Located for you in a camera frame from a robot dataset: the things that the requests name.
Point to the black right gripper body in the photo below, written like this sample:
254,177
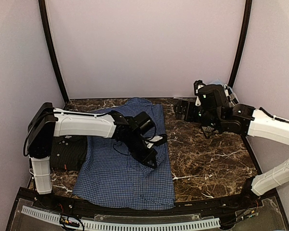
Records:
190,116

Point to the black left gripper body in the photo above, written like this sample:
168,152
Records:
137,152

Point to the white slotted cable duct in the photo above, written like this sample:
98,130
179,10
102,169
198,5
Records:
123,223

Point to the left black corner post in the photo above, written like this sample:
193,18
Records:
51,50

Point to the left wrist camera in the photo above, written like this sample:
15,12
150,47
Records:
144,122

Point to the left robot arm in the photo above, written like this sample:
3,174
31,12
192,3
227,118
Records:
50,122

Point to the white plastic laundry basket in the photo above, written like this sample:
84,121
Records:
210,131

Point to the black white plaid shirt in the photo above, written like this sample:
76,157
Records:
231,96

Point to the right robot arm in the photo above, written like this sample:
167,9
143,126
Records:
243,120

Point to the black corner post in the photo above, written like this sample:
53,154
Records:
241,42
51,50

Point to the folded black striped shirt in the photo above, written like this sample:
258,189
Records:
68,152

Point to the black front rail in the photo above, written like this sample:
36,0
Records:
73,206

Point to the light blue shirt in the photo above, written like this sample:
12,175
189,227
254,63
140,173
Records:
217,82

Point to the blue checkered long sleeve shirt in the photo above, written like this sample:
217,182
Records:
111,177

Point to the right black corner post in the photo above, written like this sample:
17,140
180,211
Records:
241,42

